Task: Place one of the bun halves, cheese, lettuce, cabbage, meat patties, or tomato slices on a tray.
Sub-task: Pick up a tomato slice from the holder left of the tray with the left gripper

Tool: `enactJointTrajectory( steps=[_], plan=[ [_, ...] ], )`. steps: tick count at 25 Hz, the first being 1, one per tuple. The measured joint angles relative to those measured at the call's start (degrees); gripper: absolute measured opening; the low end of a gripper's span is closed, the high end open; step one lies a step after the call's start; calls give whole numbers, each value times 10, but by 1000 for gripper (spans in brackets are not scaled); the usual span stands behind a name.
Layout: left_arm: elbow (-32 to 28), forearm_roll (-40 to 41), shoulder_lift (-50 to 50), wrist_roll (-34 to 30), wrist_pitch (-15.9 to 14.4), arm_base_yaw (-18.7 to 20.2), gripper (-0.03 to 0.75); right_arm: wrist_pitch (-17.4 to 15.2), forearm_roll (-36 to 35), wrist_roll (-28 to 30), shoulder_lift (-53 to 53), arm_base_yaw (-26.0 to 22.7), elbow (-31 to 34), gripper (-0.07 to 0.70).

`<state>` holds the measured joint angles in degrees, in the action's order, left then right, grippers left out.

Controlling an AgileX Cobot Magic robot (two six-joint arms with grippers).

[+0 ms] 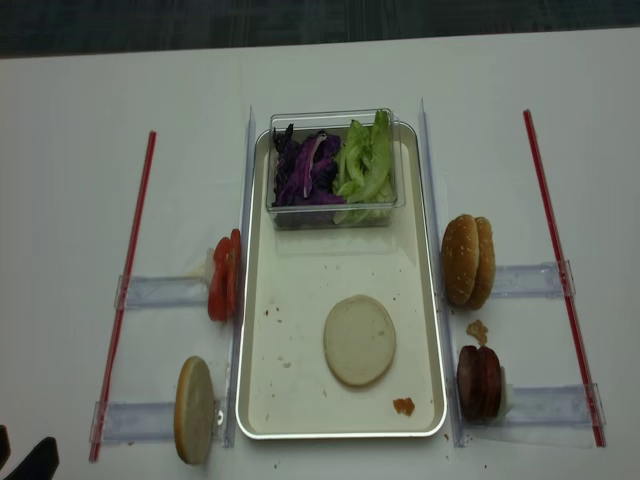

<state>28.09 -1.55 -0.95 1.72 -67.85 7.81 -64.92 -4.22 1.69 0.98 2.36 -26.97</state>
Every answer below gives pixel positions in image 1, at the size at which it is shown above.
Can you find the purple cabbage leaves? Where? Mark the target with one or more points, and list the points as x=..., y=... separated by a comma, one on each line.
x=305, y=171

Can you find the red strip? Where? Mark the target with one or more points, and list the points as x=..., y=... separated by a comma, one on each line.
x=586, y=377
x=99, y=416

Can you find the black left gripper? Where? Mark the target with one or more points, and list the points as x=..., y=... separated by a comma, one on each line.
x=40, y=463

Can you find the right red strip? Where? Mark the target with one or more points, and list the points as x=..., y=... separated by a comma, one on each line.
x=586, y=377

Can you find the brown crumb on table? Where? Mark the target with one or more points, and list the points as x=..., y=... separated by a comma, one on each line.
x=478, y=331

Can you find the clear holder lower right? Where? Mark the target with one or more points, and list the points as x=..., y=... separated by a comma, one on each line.
x=550, y=406

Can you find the upright bun slice left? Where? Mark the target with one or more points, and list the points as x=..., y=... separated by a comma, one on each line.
x=194, y=412

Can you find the sesame bun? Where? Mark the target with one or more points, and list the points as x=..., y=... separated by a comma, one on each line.
x=460, y=258
x=485, y=273

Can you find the clear plastic salad container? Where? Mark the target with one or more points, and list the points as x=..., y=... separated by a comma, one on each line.
x=336, y=123

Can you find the flat bun bottom on tray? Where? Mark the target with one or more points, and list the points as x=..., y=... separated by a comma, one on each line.
x=359, y=340

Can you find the clear holder lower left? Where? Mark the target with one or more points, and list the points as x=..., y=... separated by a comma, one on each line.
x=122, y=422

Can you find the sesame bun top rear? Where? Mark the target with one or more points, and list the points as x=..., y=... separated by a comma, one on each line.
x=485, y=273

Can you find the green lettuce leaves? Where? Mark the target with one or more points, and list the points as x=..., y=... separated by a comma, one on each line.
x=364, y=172

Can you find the cream rectangular tray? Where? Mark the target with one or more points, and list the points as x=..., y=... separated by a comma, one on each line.
x=295, y=277

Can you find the clear holder upper right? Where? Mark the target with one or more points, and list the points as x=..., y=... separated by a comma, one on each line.
x=544, y=280

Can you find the brown crumb on tray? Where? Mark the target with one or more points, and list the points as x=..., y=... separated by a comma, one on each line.
x=404, y=406

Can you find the clear holder upper left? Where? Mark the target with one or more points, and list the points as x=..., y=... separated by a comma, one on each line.
x=141, y=292

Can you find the dark meat patty rear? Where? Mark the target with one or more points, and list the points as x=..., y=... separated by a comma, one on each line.
x=491, y=381

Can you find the left red strip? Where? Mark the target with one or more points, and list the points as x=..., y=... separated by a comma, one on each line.
x=99, y=416

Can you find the left clear long rail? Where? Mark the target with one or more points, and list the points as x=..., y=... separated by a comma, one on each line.
x=230, y=422

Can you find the clear holder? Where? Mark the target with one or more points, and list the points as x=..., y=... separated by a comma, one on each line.
x=544, y=280
x=122, y=422
x=141, y=292
x=550, y=406

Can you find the sesame bun top front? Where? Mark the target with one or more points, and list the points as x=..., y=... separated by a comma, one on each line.
x=460, y=258

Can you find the white block behind patties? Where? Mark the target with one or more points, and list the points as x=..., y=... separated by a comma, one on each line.
x=506, y=395

